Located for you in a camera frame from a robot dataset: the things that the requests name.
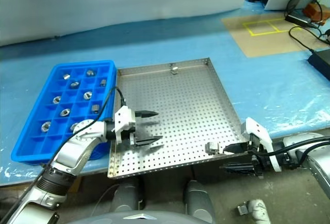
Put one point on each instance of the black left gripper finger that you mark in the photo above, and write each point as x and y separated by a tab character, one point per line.
147	141
145	114

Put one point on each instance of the blue compartment tray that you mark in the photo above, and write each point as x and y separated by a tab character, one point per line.
28	149

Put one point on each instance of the grey curved body shell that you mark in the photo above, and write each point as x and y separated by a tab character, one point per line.
139	219

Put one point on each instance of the black power adapter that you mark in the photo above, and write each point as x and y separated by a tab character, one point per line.
296	19

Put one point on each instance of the white rounded pipe piece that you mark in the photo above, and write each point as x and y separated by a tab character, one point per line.
259	211

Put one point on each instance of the black flat box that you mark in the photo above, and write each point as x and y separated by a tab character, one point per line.
322	61

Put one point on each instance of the small grey metal clip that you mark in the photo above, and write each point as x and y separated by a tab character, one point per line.
242	209

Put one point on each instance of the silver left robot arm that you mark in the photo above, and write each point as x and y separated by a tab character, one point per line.
69	154

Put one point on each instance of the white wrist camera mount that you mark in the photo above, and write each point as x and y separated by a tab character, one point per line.
257	131
123	117

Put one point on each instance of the dark grey rounded shape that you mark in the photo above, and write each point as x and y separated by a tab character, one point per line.
199	200
126	198

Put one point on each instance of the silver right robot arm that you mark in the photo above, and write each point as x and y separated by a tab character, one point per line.
309	144

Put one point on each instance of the blue table cover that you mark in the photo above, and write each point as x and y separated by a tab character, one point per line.
180	43

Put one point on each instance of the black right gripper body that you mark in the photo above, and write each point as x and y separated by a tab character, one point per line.
257	162

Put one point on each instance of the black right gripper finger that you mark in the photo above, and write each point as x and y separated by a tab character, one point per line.
239	168
237	148

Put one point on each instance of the orange-brown block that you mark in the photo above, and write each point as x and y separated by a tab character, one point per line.
312	9

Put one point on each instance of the brown cardboard mat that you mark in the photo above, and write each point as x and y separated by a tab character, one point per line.
257	46

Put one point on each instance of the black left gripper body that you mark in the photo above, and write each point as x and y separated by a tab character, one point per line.
130	134

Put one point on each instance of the perforated steel tray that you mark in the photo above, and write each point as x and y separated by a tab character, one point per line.
180	105

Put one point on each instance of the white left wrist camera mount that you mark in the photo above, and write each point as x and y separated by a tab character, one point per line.
123	117

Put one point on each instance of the white backdrop sheet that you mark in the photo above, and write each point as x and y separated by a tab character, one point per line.
103	2

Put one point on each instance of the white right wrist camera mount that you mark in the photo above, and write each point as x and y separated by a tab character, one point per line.
257	131

